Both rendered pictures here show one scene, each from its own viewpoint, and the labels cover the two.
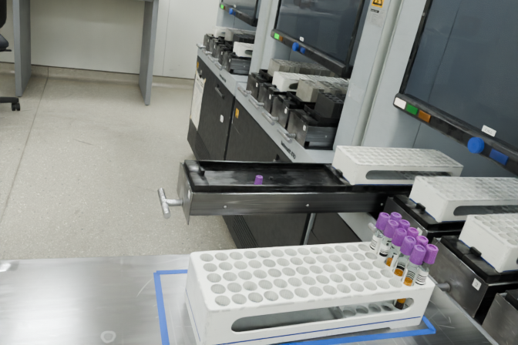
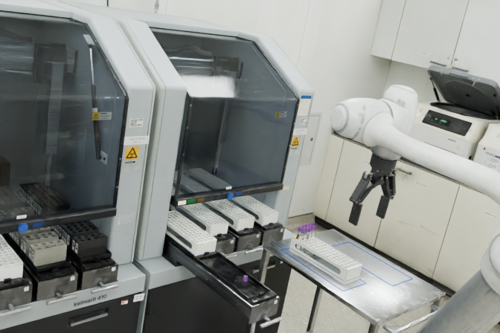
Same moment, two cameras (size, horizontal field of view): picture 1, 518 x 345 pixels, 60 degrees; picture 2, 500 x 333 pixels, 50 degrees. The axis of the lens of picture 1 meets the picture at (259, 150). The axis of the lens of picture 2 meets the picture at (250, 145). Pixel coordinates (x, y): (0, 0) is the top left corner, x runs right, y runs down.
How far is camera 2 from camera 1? 2.32 m
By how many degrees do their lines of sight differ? 104
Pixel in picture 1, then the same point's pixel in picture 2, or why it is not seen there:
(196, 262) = (350, 268)
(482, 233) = (246, 221)
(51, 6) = not seen: outside the picture
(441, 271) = (244, 244)
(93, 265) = (356, 303)
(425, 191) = (218, 227)
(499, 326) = (266, 239)
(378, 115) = (155, 218)
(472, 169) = not seen: hidden behind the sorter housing
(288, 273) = (330, 256)
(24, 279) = (376, 313)
